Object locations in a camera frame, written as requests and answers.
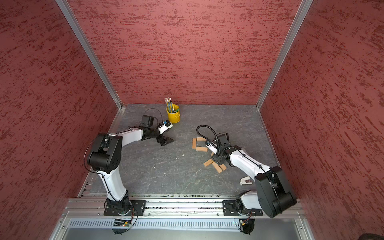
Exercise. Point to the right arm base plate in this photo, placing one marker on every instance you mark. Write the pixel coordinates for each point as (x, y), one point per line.
(233, 208)

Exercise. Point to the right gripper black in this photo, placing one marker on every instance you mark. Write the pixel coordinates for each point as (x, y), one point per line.
(217, 160)

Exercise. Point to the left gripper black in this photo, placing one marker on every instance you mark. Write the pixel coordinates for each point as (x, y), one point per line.
(165, 141)

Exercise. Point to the yellow metal bucket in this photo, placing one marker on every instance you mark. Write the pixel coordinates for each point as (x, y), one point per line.
(174, 115)

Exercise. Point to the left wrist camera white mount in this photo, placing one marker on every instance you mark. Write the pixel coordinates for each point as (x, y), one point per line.
(164, 126)

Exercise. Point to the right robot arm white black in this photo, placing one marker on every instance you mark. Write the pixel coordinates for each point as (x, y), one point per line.
(273, 193)

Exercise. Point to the wooden block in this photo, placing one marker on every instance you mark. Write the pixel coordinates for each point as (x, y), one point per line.
(194, 143)
(223, 167)
(200, 139)
(201, 149)
(209, 162)
(217, 167)

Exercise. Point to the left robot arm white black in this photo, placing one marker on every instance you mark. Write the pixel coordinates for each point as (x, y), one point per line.
(105, 157)

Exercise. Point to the aluminium front rail frame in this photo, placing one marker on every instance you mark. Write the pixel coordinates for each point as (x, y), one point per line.
(170, 212)

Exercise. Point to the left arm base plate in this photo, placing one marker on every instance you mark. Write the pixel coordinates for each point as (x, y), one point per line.
(124, 208)

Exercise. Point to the bundle of coloured pencils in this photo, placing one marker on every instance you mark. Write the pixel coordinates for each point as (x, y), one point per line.
(169, 104)

